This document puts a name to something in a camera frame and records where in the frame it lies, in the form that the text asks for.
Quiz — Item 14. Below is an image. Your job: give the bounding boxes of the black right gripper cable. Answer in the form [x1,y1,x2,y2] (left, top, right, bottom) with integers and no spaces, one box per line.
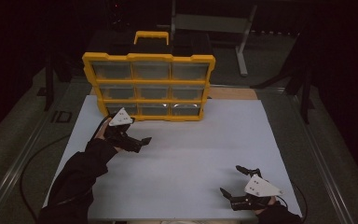
[275,184,309,217]

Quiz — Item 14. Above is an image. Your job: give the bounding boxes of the person's left hand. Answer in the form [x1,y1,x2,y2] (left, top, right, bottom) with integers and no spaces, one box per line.
[94,119,121,154]

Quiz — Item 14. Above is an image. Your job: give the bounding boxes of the yellow black drawer cabinet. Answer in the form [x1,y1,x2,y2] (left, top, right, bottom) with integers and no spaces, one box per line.
[82,30,216,122]

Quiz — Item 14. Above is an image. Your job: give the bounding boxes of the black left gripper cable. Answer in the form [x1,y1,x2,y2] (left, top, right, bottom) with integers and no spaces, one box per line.
[96,113,114,129]

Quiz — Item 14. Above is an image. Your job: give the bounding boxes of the black floor cable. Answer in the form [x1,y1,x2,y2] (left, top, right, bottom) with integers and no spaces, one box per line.
[19,133,73,220]

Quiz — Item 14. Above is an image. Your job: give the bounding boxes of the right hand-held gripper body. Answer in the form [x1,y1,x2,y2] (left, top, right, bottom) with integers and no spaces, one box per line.
[230,175,284,212]

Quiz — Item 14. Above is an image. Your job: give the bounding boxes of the person's right hand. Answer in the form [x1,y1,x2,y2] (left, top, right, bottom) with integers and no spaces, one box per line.
[254,196,278,217]

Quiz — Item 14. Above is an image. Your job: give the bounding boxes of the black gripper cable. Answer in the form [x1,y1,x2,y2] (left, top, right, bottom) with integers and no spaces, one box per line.
[96,113,114,129]
[275,184,309,217]

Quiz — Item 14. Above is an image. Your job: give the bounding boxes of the grid of clear drawers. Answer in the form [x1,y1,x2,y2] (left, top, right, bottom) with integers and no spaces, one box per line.
[92,61,211,117]

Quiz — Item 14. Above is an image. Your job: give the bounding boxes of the grey metal stand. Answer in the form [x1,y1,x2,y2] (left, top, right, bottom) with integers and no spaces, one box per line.
[170,0,258,77]

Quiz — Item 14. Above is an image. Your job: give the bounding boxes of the transparent plastic drawer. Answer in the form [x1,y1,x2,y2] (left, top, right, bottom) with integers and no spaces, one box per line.
[105,103,138,117]

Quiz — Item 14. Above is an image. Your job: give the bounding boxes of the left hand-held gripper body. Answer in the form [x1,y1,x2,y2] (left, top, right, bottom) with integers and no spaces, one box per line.
[105,107,140,154]

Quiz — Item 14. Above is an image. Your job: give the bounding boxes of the black stand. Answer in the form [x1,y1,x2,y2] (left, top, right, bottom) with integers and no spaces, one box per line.
[43,54,57,112]
[251,59,315,125]

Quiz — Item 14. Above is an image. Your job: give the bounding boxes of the aluminium frame rail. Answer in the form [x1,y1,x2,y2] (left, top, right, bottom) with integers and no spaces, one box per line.
[287,92,358,216]
[0,77,76,218]

